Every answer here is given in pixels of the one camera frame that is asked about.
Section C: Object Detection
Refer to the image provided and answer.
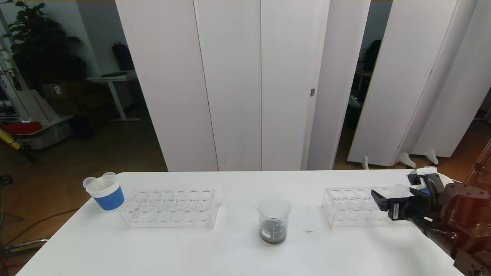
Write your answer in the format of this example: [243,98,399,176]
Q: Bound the yellow handled tool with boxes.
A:
[0,128,21,151]

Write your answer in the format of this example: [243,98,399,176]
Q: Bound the white standing desk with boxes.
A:
[87,72,142,123]

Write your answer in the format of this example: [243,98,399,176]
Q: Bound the white flat board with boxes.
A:
[15,90,73,127]

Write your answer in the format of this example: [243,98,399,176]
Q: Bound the white partition panel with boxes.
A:
[193,0,262,172]
[261,0,330,171]
[347,0,460,168]
[391,0,479,166]
[412,0,491,158]
[306,0,372,171]
[115,0,219,172]

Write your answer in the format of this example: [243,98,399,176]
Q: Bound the dark green potted plant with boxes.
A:
[3,0,88,92]

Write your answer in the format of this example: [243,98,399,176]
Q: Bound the red pigment test tube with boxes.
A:
[83,176,99,193]

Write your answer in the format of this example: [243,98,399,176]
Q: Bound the black chair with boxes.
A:
[362,40,383,72]

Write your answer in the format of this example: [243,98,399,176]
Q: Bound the black bin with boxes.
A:
[72,114,97,140]

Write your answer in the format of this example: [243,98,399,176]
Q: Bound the metal chair base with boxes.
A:
[0,213,50,269]

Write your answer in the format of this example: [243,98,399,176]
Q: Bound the brown cardboard box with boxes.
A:
[41,82,79,102]

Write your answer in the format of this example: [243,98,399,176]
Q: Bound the white upright machine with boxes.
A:
[0,34,31,123]

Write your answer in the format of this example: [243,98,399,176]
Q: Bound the black floor cable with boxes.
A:
[4,208,80,246]

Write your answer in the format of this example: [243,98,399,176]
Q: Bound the black backpack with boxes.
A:
[112,42,135,72]

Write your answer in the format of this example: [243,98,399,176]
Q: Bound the red plastic item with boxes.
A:
[0,121,43,137]

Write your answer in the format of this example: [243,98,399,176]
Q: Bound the pale liquid test tube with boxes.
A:
[392,184,412,199]

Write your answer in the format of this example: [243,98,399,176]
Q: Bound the grey plastic crate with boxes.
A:
[17,122,74,151]

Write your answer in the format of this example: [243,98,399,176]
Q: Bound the clear glass beaker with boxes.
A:
[257,196,292,247]

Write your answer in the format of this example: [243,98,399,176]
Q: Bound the clear acrylic test tube rack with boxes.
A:
[321,187,417,229]
[120,187,220,230]

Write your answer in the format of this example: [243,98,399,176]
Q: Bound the transparent acrylic frame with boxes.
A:
[465,138,491,185]

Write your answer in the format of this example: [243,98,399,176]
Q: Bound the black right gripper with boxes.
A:
[371,187,431,223]

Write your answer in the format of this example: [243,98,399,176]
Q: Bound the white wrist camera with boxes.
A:
[407,166,442,190]

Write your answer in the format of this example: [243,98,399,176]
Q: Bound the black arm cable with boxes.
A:
[421,174,442,217]

